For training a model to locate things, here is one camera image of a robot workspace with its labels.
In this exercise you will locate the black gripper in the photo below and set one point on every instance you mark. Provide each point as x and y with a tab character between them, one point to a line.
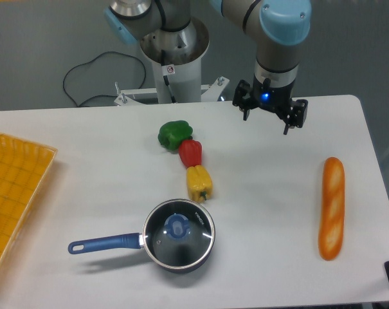
268	96

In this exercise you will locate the glass lid blue knob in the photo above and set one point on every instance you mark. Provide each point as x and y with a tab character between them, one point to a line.
178	232

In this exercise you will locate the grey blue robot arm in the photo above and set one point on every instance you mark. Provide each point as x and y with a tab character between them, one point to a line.
279	28

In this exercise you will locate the red bell pepper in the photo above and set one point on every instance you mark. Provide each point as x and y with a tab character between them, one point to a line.
190	153

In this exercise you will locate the green bell pepper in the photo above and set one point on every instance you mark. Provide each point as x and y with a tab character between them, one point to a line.
171	134

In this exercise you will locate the yellow bell pepper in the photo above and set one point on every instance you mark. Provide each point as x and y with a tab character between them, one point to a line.
199	184

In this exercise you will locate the baguette bread loaf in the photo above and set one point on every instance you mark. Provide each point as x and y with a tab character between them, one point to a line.
331	231

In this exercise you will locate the yellow woven basket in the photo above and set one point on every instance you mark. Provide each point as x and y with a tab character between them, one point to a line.
23	167

